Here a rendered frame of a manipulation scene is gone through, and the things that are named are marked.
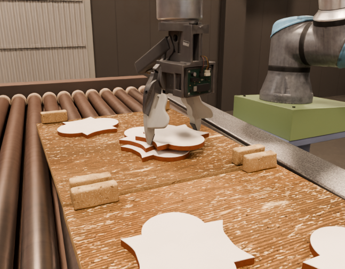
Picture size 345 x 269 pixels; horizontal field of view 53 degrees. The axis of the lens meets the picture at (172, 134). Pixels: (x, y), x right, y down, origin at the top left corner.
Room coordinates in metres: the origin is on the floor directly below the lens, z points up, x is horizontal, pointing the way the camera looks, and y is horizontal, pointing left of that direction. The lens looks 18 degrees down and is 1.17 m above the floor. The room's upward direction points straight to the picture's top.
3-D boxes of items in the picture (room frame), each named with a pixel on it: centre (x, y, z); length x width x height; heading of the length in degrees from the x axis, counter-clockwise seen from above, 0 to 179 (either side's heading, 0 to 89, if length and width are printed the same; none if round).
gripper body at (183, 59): (0.59, -0.02, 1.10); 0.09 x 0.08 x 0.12; 38
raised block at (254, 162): (0.52, -0.14, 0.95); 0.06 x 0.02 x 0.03; 115
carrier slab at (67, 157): (0.66, 0.07, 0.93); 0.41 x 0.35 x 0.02; 25
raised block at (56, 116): (0.78, 0.28, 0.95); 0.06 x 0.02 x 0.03; 115
